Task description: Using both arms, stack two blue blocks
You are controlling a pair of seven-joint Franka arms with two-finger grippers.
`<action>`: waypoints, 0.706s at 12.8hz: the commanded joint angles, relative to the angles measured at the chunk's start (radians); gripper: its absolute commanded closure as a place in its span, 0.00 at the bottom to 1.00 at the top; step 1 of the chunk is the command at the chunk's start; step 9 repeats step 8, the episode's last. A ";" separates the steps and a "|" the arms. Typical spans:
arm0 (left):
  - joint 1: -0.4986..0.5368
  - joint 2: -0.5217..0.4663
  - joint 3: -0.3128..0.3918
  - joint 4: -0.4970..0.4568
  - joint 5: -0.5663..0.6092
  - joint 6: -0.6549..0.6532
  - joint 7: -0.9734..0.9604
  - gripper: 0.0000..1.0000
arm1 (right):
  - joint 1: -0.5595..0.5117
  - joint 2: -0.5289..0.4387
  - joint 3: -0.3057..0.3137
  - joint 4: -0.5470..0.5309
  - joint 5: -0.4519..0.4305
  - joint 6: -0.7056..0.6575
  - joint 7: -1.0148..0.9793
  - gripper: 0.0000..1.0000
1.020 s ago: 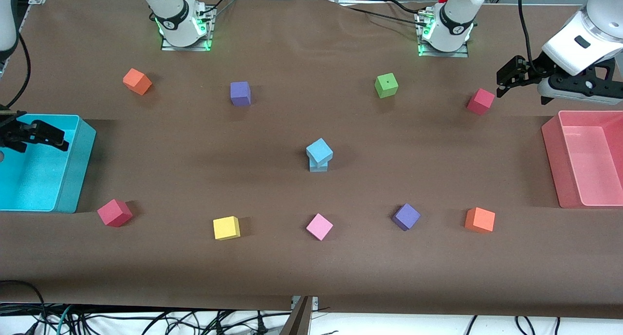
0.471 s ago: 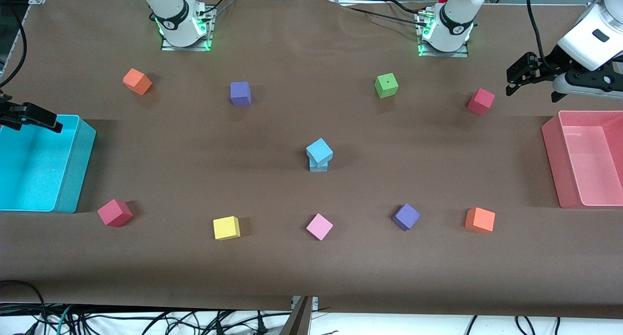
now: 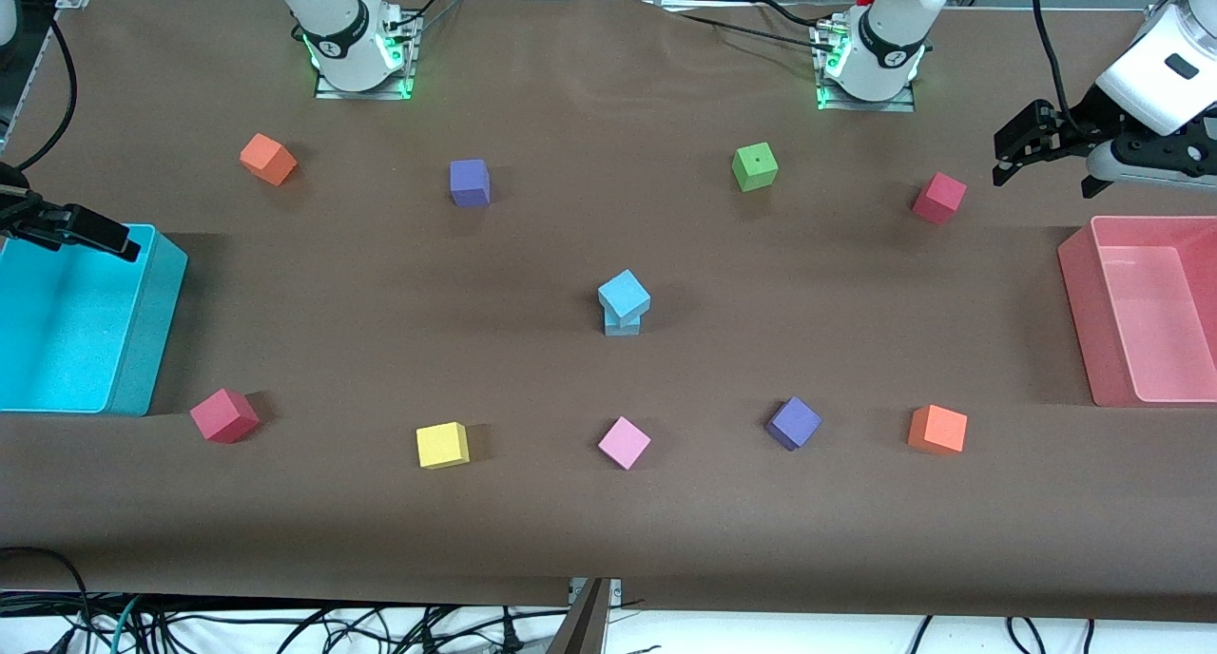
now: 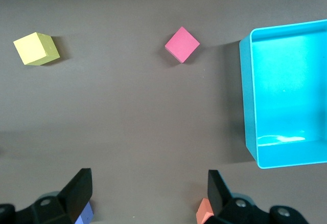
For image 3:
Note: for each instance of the yellow foam block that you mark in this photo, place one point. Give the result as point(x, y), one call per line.
point(441, 443)

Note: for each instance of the brown table cover sheet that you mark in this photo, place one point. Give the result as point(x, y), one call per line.
point(380, 521)

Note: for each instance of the pink foam block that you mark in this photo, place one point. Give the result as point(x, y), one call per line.
point(624, 442)

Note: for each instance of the cyan plastic bin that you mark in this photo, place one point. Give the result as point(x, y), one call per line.
point(67, 340)

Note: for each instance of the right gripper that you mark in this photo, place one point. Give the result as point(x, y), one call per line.
point(21, 213)

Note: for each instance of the red foam block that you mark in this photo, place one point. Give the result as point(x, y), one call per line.
point(222, 414)
point(939, 198)

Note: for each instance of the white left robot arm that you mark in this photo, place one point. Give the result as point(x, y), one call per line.
point(889, 27)

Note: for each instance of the dark camera stand post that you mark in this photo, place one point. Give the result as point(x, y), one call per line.
point(585, 630)

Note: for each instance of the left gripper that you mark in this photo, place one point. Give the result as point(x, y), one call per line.
point(1081, 122)

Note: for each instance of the light blue foam block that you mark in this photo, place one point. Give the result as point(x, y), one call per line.
point(623, 328)
point(624, 293)

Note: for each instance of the pink plastic bin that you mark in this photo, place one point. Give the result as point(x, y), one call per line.
point(1160, 321)

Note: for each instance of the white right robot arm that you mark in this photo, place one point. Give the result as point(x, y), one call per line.
point(328, 8)

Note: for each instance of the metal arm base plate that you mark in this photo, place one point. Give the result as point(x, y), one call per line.
point(366, 94)
point(865, 105)

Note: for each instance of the small metal clamp bracket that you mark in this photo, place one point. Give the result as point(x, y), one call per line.
point(614, 589)

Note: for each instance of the purple foam block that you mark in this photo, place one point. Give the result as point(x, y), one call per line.
point(793, 421)
point(469, 181)

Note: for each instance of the green foam block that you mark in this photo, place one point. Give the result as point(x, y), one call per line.
point(754, 164)

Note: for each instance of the orange foam block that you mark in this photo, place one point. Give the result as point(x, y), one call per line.
point(266, 158)
point(937, 428)

